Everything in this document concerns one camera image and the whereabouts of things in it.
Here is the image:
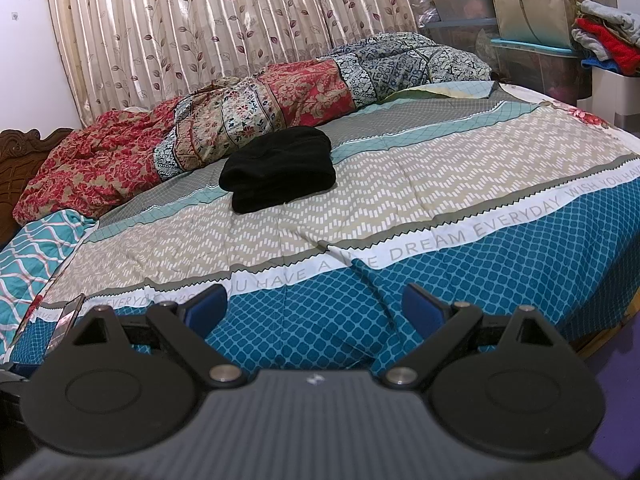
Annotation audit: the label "patterned bed sheet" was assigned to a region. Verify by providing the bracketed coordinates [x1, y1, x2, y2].
[10, 81, 640, 377]

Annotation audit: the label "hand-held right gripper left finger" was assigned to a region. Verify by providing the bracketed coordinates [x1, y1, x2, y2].
[71, 283, 247, 388]

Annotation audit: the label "beige storage bag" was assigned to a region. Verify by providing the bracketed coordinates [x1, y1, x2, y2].
[484, 0, 573, 45]

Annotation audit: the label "pile of clothes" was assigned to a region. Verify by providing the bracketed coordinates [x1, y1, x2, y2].
[571, 0, 640, 77]

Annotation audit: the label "white cabinet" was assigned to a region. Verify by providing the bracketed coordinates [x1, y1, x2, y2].
[589, 66, 640, 137]

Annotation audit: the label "carved wooden headboard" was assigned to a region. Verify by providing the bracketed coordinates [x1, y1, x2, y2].
[0, 128, 74, 250]

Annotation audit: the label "black pants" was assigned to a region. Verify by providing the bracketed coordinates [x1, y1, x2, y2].
[219, 126, 337, 214]

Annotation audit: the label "large clear bin teal lid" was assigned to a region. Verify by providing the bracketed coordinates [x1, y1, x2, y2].
[489, 37, 593, 107]

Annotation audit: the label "leaf print curtain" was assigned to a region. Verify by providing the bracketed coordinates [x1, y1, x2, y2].
[44, 0, 420, 128]

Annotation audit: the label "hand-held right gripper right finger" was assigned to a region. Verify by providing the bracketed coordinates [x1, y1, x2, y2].
[384, 282, 557, 390]

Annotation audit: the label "red and blue patterned quilt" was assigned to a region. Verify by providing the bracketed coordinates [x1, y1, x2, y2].
[12, 32, 493, 224]

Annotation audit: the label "floral white bed sheet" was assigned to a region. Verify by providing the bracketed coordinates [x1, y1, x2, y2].
[492, 82, 640, 153]

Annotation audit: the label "teal patterned pillow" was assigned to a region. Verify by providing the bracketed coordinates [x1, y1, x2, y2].
[0, 209, 99, 357]

